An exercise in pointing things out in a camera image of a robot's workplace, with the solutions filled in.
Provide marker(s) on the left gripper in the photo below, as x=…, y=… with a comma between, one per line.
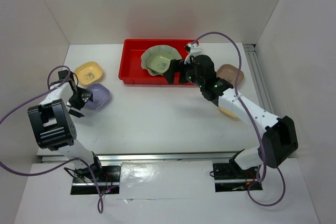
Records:
x=85, y=95

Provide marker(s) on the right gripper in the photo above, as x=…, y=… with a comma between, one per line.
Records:
x=175, y=66

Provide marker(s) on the green square plate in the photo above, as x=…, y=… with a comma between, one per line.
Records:
x=159, y=62

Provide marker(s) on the large green scalloped bowl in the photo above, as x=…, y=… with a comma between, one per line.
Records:
x=145, y=56

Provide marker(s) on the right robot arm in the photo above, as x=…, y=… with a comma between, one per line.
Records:
x=276, y=136

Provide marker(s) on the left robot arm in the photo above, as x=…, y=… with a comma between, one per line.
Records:
x=55, y=130

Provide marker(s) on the red plastic bin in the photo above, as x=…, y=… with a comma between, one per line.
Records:
x=131, y=72

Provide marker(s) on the purple square plate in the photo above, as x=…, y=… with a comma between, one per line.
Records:
x=101, y=95

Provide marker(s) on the yellow square plate left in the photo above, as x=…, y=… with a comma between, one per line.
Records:
x=88, y=73

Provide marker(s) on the yellow square plate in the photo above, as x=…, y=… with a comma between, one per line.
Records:
x=228, y=113
x=88, y=73

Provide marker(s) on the brown square plate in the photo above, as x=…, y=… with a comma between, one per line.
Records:
x=229, y=74

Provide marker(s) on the yellow square plate right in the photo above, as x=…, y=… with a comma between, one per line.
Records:
x=228, y=113

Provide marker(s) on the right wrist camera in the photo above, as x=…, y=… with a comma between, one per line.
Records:
x=192, y=49

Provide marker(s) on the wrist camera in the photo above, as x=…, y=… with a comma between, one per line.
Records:
x=192, y=49
x=66, y=74

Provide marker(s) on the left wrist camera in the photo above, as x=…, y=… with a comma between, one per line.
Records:
x=66, y=74

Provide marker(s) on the aluminium rail right side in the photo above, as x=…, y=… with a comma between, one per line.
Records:
x=258, y=78

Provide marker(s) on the aluminium rail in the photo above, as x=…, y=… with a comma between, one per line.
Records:
x=258, y=78
x=158, y=157

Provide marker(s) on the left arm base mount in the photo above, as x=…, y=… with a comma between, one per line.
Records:
x=108, y=181

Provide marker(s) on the aluminium rail front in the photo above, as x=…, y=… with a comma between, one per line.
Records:
x=158, y=157

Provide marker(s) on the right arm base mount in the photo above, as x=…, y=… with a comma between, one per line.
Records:
x=230, y=179

